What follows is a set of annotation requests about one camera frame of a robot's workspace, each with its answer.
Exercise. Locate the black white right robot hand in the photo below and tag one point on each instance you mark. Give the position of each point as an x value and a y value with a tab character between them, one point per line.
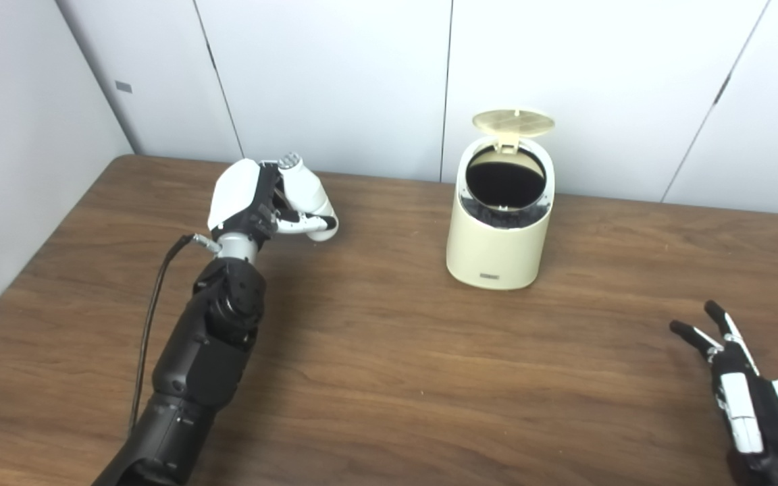
760	432

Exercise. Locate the small grey wall label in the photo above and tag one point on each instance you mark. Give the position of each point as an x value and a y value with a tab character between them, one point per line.
123	86

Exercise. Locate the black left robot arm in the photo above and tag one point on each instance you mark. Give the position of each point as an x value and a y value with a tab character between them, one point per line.
206	358

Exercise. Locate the cream desktop trash bin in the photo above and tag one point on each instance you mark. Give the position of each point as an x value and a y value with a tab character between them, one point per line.
497	253

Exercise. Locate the small white plastic bottle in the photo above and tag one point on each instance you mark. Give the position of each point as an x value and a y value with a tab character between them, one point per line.
308	189

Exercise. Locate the black bin liner bag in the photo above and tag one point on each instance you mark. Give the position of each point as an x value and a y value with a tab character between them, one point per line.
504	182

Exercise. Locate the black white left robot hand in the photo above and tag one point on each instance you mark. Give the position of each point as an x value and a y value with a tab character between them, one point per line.
237	192

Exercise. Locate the cream round bin lid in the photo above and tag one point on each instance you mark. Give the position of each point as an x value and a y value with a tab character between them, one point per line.
514	121

